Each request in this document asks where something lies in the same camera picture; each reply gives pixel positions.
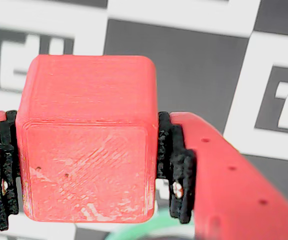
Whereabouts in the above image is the green ring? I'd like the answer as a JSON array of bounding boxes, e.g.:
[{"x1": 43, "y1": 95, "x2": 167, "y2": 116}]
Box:
[{"x1": 108, "y1": 209, "x2": 196, "y2": 240}]

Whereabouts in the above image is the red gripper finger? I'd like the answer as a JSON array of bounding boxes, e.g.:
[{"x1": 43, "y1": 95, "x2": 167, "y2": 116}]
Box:
[
  {"x1": 156, "y1": 111, "x2": 288, "y2": 240},
  {"x1": 0, "y1": 109, "x2": 20, "y2": 240}
]

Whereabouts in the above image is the red cube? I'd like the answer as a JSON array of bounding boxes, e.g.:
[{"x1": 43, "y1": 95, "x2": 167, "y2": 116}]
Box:
[{"x1": 15, "y1": 54, "x2": 159, "y2": 224}]

